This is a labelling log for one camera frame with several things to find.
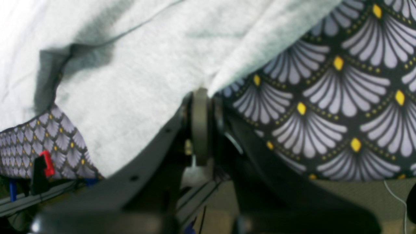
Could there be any light grey T-shirt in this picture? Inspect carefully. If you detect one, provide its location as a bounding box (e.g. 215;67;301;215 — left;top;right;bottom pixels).
0;0;341;177

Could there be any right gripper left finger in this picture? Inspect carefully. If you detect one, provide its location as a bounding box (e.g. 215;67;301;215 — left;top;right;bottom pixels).
30;88;208;234

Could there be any red black table clamp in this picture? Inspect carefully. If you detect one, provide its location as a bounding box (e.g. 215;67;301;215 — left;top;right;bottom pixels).
30;150;55;196

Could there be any fan-patterned table cloth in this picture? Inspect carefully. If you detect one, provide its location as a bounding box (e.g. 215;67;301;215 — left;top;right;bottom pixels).
1;0;415;181

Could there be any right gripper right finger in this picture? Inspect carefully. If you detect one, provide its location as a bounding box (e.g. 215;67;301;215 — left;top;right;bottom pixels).
213;96;382;234

